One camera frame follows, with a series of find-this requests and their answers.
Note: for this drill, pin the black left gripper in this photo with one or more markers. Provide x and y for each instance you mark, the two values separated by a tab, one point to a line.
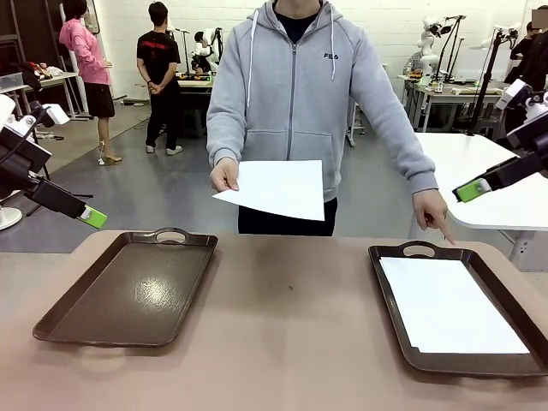
15	171

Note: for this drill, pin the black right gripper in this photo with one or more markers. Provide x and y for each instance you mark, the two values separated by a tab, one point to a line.
535	167

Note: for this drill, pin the white A4 paper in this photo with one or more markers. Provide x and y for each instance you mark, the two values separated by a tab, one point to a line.
449	304
282	188

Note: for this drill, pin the person's right forearm grey sleeve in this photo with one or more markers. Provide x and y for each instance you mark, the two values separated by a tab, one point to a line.
224	137

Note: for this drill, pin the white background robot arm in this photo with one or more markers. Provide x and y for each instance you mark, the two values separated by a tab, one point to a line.
428	43

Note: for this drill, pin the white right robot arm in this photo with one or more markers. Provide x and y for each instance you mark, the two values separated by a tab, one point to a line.
533	128

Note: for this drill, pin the person's left forearm grey sleeve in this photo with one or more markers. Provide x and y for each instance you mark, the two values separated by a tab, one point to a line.
415	158

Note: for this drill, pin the person's left hand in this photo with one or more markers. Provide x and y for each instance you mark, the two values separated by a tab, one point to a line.
430	205

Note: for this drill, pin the person's right hand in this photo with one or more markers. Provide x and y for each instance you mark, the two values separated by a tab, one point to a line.
224	177

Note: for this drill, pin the large white table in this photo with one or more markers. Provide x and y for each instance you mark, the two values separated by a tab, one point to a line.
471	171

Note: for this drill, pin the white round stand base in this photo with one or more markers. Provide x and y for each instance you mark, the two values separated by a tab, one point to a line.
8	218

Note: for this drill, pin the background table with wood pieces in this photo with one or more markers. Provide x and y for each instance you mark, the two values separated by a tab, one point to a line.
454	92

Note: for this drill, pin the black tripod stand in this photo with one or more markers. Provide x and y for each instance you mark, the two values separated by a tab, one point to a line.
486	77

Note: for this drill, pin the brown plastic serving tray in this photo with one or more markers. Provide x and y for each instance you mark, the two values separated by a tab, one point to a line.
391	312
128	291

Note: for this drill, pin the white box monitor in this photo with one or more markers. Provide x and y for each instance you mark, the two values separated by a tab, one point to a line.
471	64

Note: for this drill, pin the white topped side table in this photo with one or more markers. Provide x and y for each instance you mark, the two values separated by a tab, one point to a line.
55	77

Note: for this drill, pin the clear plastic bin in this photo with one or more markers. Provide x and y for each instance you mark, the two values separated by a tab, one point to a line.
10	81

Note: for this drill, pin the person in black clothes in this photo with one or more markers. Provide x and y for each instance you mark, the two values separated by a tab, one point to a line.
539	60

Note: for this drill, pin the person in plaid shirt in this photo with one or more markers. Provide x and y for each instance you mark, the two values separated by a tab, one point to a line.
413	62

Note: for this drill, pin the person in pink hoodie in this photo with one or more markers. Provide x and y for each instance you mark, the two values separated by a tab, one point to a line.
83	51

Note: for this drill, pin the grey plastic stool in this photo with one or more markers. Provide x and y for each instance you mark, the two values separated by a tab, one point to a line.
194	122

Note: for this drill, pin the person in black t-shirt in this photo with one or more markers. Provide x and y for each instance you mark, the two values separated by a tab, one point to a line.
156	55

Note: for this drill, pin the background workbench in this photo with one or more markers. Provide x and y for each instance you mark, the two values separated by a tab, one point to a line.
194	85

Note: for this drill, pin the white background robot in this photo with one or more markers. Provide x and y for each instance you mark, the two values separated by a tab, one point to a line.
205	40

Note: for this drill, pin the person in grey hoodie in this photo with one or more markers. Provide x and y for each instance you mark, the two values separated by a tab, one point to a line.
295	85

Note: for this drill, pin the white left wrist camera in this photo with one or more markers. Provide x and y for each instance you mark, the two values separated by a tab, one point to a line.
55	114

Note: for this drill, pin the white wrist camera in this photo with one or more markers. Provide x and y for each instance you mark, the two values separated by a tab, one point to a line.
509	94
55	114

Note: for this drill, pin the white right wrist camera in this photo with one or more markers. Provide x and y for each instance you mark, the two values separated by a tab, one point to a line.
509	94

